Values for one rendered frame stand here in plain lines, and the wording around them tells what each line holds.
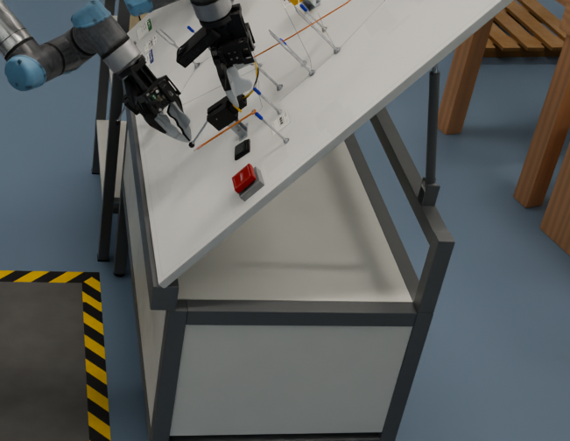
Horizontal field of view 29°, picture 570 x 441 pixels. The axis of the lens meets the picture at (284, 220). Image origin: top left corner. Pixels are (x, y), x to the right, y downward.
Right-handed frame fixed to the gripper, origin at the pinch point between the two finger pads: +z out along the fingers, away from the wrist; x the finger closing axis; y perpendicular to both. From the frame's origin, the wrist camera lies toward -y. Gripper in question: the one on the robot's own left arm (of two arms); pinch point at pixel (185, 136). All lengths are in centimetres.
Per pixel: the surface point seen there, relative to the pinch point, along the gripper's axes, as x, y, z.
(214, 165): 0.0, 3.7, 8.5
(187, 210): -11.3, 4.8, 11.7
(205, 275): -16.4, -0.7, 26.4
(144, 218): -16.9, -9.3, 9.2
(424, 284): 15, 21, 57
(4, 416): -69, -82, 38
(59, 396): -54, -86, 46
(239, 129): 8.4, 7.9, 5.5
